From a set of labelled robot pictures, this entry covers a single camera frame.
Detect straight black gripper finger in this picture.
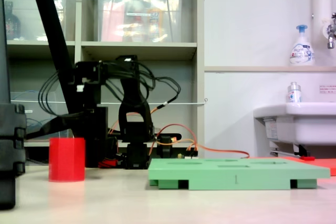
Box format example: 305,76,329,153
84,105,109,168

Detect curved black gripper finger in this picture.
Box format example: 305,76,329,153
49,112,85,133

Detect red octagonal pillar block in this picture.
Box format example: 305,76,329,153
48,137,86,183

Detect notched black stack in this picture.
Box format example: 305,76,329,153
0,103,27,210

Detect black tripod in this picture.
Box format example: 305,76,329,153
25,0,91,168

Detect black table clamp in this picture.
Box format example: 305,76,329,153
156,134,182,159

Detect pink box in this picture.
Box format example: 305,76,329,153
101,1,124,42

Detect beige shelf unit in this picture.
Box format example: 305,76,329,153
0,0,205,166

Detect large clear plastic bin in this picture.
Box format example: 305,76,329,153
96,0,184,43

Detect small circuit board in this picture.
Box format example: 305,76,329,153
177,147,200,160

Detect yellow bottle with pink cap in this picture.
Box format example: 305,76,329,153
146,0,165,42

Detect clear bin with bottles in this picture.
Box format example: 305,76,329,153
4,0,69,41

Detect dark grey upright panel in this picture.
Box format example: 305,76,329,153
0,0,12,105

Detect dark glass bottle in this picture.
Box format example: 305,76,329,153
4,1,22,40

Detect green shape sorting board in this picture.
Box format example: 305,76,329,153
148,157,331,190

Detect small clear bottle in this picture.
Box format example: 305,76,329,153
286,81,302,103

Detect white sink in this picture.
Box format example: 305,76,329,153
253,102,336,146

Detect white pump soap bottle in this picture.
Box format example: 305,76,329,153
289,24,316,67

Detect metal faucet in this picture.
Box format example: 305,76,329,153
322,13,336,49

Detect clear bin with cables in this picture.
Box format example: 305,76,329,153
10,91,73,142

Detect red printed base mount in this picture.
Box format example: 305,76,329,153
98,157,127,168

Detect white cord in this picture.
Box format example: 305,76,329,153
10,98,208,105

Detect orange wire loop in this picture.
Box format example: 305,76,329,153
146,123,250,159

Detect red text wall label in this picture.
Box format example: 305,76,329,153
319,84,336,95

